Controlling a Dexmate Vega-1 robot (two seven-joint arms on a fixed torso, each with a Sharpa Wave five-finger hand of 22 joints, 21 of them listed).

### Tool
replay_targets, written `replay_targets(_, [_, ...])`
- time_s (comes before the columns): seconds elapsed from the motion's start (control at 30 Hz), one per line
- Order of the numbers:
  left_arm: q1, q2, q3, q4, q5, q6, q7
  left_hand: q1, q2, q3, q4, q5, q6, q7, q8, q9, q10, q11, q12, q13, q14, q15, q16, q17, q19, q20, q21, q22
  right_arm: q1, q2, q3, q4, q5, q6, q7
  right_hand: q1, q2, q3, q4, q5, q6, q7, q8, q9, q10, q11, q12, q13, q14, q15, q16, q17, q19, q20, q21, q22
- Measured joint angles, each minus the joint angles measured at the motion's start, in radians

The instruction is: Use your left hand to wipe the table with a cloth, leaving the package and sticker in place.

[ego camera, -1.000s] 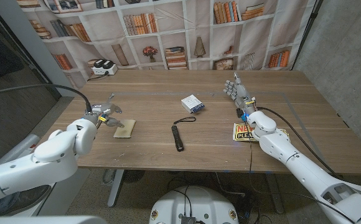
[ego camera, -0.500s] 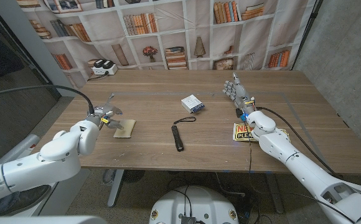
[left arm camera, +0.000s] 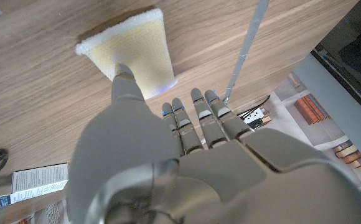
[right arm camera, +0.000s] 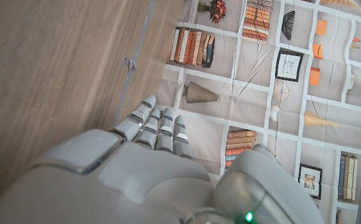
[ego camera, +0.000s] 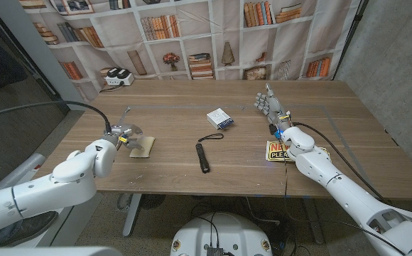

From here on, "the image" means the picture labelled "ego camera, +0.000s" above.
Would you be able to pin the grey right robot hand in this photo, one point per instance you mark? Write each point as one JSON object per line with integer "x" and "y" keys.
{"x": 276, "y": 110}

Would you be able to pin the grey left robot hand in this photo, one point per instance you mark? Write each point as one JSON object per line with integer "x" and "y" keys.
{"x": 126, "y": 131}

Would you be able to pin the beige sponge pad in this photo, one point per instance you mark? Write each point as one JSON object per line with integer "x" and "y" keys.
{"x": 145, "y": 147}

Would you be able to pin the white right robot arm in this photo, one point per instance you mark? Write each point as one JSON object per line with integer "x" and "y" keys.
{"x": 334, "y": 185}

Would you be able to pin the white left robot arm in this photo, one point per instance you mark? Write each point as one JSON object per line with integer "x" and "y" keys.
{"x": 49, "y": 188}

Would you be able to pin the yellow red black sticker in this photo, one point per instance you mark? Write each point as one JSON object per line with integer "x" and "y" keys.
{"x": 273, "y": 153}

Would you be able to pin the white and blue package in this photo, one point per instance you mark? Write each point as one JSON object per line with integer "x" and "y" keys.
{"x": 219, "y": 119}

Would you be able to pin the white charger with batteries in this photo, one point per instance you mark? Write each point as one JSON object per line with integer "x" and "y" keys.
{"x": 128, "y": 81}

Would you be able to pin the black power adapter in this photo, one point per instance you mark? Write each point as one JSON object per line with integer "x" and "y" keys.
{"x": 123, "y": 73}
{"x": 113, "y": 72}

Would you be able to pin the white table leg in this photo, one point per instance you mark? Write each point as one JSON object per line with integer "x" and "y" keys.
{"x": 132, "y": 213}
{"x": 314, "y": 220}

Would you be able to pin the printed bookshelf backdrop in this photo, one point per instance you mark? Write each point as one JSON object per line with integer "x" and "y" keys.
{"x": 227, "y": 32}

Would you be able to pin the black backdrop stand pole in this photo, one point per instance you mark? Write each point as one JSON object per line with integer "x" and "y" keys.
{"x": 351, "y": 35}

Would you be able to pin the white cylinder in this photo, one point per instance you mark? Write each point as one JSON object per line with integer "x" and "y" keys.
{"x": 17, "y": 170}

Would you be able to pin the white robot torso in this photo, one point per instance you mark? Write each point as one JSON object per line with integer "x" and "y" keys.
{"x": 223, "y": 231}

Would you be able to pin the person in dark jeans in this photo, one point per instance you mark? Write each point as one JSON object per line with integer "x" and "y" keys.
{"x": 25, "y": 227}

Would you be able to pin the grey metal post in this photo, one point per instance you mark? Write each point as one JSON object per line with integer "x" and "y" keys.
{"x": 32, "y": 46}

